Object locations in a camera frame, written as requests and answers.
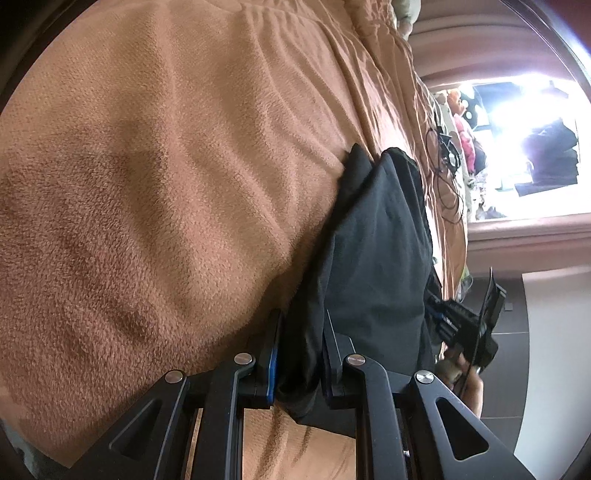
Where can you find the person's right hand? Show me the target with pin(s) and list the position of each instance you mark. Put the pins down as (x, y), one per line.
(471, 392)

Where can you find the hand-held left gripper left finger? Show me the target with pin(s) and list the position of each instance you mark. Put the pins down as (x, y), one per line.
(272, 374)

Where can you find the pink curtain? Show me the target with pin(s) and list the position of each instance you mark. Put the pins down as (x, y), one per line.
(521, 240)
(485, 71)

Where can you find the black plush with white eyes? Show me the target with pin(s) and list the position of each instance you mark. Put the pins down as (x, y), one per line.
(473, 110)

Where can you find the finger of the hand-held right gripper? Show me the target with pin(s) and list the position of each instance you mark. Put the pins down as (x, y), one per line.
(450, 328)
(445, 305)

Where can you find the brown fleece blanket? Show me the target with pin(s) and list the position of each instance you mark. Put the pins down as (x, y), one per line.
(161, 184)

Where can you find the pink plush toy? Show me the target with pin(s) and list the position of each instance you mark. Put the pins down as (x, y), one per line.
(464, 138)

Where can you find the white plush toy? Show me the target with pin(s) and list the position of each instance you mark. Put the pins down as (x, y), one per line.
(407, 13)

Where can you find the dark hanging garment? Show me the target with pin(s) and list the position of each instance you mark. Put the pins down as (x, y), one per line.
(549, 152)

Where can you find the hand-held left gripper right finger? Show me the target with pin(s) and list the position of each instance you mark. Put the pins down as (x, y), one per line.
(334, 360)

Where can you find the black button shirt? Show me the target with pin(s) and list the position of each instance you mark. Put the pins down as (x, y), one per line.
(369, 254)

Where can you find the pile of printed clothes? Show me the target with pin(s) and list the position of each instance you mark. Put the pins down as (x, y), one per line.
(482, 194)

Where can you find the orange plush toy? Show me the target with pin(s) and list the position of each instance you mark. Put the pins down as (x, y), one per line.
(455, 101)

